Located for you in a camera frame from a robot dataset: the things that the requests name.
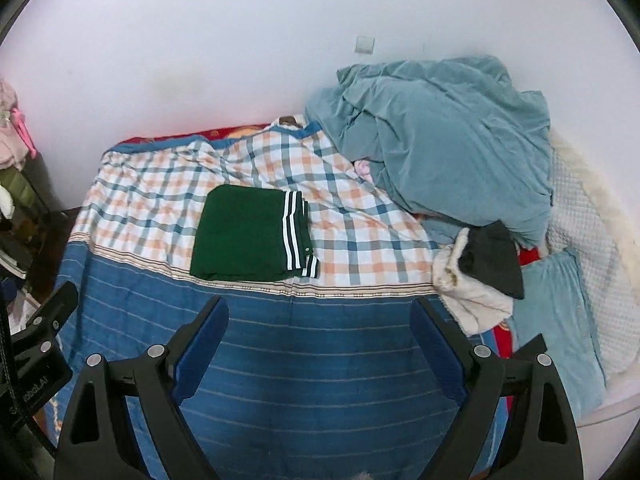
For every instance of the dark grey garment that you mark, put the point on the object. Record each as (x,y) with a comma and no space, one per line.
(495,260)

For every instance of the teal blanket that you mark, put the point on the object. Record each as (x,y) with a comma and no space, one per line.
(440,150)

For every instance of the dark hanging garment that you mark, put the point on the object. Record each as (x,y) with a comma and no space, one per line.
(35,185)

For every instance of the green garment with white stripes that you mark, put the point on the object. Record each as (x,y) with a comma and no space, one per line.
(240,232)

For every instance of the pink clothing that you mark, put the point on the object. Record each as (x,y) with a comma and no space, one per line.
(12,130)

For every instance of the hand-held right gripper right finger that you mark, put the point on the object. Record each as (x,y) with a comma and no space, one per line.
(437,350)

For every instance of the folded light blue cloth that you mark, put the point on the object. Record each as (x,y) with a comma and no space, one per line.
(555,320)

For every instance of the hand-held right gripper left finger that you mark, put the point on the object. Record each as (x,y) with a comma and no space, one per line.
(200,350)

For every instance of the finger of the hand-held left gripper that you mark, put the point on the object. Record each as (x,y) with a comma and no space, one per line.
(55,315)

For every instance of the blue striped plaid bedsheet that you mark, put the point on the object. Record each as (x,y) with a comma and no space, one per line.
(310,360)

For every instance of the white wall switch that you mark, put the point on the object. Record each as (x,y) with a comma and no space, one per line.
(364,44)

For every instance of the white quilted blanket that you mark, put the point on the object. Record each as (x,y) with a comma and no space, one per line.
(585,220)

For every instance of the cream fleece garment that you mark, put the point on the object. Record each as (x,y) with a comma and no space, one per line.
(470,295)

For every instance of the small pink cloth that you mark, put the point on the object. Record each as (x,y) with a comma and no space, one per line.
(362,170)

